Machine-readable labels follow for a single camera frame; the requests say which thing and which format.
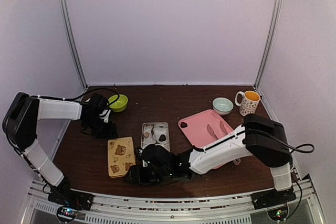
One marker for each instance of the pink plastic tray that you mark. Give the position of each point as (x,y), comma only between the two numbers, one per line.
(197,129)

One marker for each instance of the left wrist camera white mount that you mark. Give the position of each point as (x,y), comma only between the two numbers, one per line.
(105,115)

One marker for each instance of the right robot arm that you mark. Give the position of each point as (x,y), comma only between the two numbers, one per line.
(260,137)

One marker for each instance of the lime green bowl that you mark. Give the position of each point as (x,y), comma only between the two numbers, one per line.
(118,103)

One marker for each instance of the rectangular tin box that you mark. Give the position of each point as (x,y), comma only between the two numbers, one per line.
(155,129)

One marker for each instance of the aluminium frame post left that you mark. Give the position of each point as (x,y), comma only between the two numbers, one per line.
(72,43)

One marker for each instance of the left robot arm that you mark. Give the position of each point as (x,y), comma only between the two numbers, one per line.
(20,126)

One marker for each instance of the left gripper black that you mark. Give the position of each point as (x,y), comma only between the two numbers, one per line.
(109,133)

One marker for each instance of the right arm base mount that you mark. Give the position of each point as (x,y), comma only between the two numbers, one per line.
(272,197)

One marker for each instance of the aluminium frame rail right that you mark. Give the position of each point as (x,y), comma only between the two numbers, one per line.
(269,41)

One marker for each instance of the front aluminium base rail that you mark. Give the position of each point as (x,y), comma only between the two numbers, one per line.
(236,208)

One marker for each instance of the floral white mug yellow inside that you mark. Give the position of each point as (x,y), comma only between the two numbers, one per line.
(247,102)

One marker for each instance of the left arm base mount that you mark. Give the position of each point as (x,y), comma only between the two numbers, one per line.
(64,195)

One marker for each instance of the bear print tin lid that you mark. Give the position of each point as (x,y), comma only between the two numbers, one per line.
(120,156)

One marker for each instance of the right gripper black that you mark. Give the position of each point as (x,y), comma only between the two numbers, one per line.
(137,176)

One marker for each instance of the light blue striped bowl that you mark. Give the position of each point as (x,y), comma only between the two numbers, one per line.
(222,106)

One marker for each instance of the clear plastic tongs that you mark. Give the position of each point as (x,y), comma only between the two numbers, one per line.
(210,130)

